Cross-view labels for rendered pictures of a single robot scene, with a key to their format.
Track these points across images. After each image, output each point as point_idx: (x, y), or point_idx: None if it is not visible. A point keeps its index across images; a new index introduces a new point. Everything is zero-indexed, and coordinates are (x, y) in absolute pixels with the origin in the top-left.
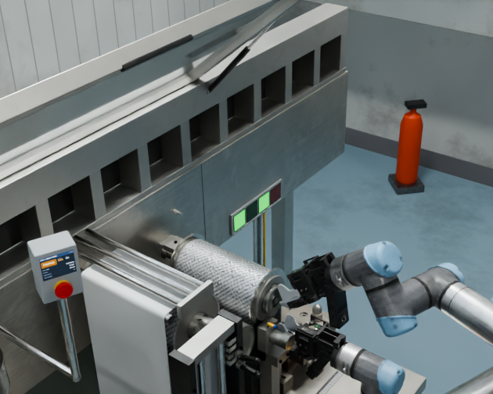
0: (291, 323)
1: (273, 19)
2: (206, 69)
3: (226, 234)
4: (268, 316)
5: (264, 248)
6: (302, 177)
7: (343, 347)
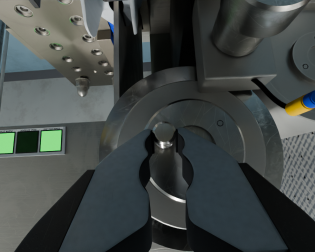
0: (91, 7)
1: None
2: None
3: (73, 131)
4: (204, 94)
5: None
6: None
7: None
